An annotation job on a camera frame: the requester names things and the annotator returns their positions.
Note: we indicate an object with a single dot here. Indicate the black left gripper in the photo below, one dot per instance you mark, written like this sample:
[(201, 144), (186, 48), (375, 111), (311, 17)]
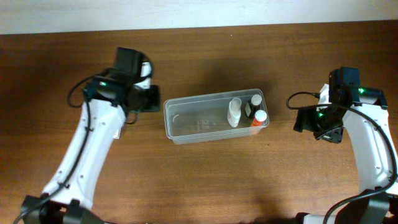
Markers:
[(152, 98)]

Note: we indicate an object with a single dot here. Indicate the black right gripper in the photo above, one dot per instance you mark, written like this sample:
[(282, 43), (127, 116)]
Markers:
[(301, 119)]

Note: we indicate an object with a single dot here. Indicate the orange glue stick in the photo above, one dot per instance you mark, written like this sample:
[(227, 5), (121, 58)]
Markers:
[(259, 117)]

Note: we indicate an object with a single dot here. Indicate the dark bottle with white cap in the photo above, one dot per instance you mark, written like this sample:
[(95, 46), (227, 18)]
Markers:
[(253, 105)]

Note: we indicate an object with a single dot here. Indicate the white plastic bottle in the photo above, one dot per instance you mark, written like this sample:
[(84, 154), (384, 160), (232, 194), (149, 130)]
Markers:
[(234, 112)]

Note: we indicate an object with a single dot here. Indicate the white Panadol medicine box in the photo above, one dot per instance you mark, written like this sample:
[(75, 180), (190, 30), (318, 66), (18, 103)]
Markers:
[(117, 133)]

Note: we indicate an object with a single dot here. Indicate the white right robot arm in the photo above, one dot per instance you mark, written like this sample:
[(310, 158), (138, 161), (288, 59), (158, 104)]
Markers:
[(362, 112)]

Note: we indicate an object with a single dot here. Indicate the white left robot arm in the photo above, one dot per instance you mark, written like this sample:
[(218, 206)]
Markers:
[(107, 103)]

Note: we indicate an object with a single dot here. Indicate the clear plastic container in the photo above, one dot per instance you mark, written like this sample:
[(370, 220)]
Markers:
[(204, 117)]

